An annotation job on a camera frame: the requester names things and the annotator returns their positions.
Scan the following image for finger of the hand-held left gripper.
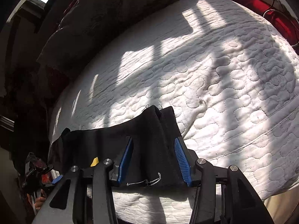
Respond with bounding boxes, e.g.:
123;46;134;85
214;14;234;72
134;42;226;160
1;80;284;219
42;175;64;188

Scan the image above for person's left hand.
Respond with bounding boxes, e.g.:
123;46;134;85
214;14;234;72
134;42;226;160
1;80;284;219
27;190;47;212

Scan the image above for grey floral pillow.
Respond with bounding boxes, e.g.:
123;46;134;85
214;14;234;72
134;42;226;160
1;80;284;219
36;0;178;75

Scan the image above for red sheet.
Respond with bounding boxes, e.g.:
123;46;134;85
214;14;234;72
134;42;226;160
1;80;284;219
224;0;299;50

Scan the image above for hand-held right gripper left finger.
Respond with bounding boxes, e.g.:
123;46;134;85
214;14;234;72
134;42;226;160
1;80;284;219
31;137;134;224

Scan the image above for white tag string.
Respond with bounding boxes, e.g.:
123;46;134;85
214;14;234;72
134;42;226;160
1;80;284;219
126;173;162;188

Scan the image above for black pants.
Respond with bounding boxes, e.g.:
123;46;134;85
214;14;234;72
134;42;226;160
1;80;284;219
48;105;199;188

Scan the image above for thin power cable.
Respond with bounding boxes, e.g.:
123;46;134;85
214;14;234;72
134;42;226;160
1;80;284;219
263;0;299;48

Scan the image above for white quilted mattress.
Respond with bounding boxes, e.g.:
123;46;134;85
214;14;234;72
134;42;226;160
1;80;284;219
48;0;299;220

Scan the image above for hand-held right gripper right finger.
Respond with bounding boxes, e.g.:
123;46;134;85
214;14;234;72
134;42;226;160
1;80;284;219
174;137;274;224

